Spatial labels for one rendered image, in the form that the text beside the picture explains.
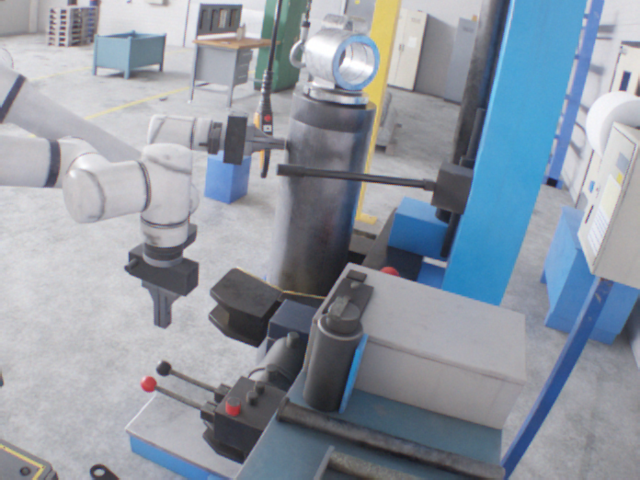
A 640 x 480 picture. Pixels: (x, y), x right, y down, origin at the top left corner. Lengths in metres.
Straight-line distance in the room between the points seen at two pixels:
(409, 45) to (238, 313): 10.41
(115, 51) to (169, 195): 8.44
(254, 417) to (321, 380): 0.16
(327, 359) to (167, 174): 0.39
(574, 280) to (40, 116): 3.11
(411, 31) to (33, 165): 10.79
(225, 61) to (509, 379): 6.70
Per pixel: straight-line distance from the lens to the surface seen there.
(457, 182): 1.23
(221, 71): 7.37
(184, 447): 2.04
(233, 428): 0.99
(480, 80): 1.39
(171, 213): 0.88
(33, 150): 0.91
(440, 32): 11.92
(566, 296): 3.53
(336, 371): 0.88
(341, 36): 1.27
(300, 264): 1.39
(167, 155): 0.85
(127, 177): 0.83
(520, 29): 1.18
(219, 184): 4.26
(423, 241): 1.49
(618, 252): 1.52
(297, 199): 1.33
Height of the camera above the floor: 1.72
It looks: 26 degrees down
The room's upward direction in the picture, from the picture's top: 10 degrees clockwise
